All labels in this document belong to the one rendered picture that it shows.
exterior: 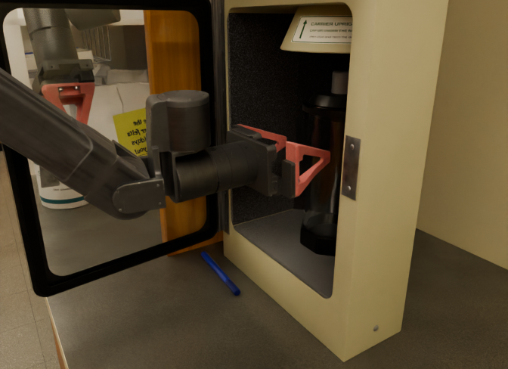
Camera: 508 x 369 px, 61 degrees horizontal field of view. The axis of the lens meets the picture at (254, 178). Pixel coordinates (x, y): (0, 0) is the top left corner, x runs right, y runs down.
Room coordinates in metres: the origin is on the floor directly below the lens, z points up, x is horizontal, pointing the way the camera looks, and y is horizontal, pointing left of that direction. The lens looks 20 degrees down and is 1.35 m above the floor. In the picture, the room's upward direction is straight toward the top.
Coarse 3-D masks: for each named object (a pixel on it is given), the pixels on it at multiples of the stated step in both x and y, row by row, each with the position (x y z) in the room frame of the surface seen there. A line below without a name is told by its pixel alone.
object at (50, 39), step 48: (48, 48) 0.54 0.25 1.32; (96, 48) 0.57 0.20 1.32; (144, 48) 0.61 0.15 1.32; (192, 48) 0.66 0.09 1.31; (48, 96) 0.53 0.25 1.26; (96, 96) 0.57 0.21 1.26; (144, 96) 0.61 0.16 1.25; (144, 144) 0.61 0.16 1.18; (48, 192) 0.52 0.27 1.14; (48, 240) 0.51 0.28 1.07; (96, 240) 0.55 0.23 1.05; (144, 240) 0.60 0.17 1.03
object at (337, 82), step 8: (336, 72) 0.61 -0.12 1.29; (344, 72) 0.61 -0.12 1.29; (336, 80) 0.61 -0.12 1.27; (344, 80) 0.60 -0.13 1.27; (336, 88) 0.61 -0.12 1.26; (344, 88) 0.60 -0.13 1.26; (312, 96) 0.62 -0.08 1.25; (320, 96) 0.60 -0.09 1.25; (328, 96) 0.59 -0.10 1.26; (336, 96) 0.58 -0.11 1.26; (344, 96) 0.58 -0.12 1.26; (320, 104) 0.59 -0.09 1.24; (328, 104) 0.58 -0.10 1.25; (336, 104) 0.58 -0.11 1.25; (344, 104) 0.57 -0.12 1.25
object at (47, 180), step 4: (40, 168) 0.50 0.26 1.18; (40, 172) 0.50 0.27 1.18; (44, 172) 0.50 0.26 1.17; (48, 172) 0.51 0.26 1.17; (40, 176) 0.50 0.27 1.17; (44, 176) 0.50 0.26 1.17; (48, 176) 0.51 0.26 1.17; (52, 176) 0.51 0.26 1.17; (44, 180) 0.50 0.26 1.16; (48, 180) 0.51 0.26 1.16; (52, 180) 0.51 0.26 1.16; (56, 180) 0.51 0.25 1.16; (44, 184) 0.50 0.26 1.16; (48, 184) 0.51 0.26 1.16; (52, 184) 0.51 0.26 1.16; (56, 184) 0.51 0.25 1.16
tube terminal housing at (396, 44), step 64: (256, 0) 0.61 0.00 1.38; (320, 0) 0.50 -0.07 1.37; (384, 0) 0.44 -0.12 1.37; (384, 64) 0.44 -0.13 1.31; (384, 128) 0.45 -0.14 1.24; (384, 192) 0.46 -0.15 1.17; (256, 256) 0.61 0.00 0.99; (384, 256) 0.46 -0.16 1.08; (320, 320) 0.47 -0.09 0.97; (384, 320) 0.47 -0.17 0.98
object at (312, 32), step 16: (304, 16) 0.57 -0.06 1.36; (320, 16) 0.55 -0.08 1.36; (336, 16) 0.54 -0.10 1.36; (288, 32) 0.60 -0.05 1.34; (304, 32) 0.56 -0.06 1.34; (320, 32) 0.54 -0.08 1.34; (336, 32) 0.53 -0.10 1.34; (288, 48) 0.57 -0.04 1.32; (304, 48) 0.54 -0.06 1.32; (320, 48) 0.53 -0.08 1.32; (336, 48) 0.52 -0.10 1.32
